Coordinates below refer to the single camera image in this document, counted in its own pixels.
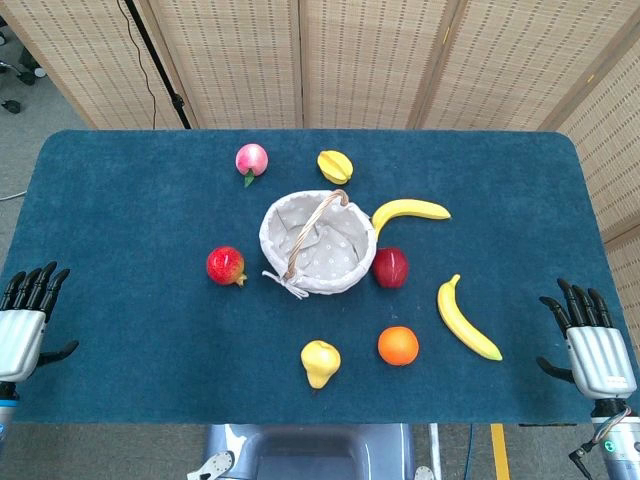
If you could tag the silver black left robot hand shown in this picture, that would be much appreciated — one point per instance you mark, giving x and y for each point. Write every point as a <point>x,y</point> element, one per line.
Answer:
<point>17,335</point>

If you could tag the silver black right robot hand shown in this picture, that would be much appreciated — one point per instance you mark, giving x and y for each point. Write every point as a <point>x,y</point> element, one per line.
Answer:
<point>600,355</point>

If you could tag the orange fruit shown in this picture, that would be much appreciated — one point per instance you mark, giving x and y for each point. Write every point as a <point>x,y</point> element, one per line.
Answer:
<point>398,346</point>

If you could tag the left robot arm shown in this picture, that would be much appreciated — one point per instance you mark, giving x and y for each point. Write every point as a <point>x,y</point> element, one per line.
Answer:
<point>6,405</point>

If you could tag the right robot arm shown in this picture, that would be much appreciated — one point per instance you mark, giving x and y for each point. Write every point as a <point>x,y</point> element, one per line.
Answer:
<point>622,440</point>

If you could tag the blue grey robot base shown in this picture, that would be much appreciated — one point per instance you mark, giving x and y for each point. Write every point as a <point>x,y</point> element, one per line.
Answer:
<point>310,452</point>

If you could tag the wicker basket with cloth liner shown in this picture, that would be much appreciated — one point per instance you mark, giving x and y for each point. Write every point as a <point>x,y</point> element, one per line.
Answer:
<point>320,250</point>

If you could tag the dark blue table mat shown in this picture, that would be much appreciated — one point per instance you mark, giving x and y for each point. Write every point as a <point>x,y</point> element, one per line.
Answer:
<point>150,350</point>

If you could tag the long yellow banana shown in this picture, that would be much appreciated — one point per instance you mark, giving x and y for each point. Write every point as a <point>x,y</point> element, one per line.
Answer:
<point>462,325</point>

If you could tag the woven bamboo screen panel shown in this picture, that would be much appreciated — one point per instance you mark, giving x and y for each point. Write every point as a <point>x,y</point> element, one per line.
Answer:
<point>370,60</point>
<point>95,60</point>
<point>510,60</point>
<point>235,60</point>
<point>610,165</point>

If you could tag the red pomegranate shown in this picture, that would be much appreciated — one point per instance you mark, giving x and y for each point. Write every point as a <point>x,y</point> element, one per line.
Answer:
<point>225,265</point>

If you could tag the dark red apple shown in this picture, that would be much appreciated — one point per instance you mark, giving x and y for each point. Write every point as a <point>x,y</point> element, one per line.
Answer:
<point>390,267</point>

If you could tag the strongly curved yellow banana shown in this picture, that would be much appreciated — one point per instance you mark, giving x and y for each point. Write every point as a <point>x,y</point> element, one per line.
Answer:
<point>410,209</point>

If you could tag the black office chair base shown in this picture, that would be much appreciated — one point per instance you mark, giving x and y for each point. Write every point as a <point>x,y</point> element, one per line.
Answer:
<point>15,60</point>

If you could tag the yellow pear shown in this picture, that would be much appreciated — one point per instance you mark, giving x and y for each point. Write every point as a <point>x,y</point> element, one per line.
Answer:
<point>320,362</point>

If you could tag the pink peach with leaf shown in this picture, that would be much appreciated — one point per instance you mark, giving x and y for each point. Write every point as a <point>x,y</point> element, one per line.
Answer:
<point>251,159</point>

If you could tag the black tripod stand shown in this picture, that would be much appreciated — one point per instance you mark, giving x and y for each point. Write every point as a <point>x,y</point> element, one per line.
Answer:
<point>160,70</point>

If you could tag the yellow starfruit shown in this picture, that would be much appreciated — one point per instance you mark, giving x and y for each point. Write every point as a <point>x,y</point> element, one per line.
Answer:
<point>335,166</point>

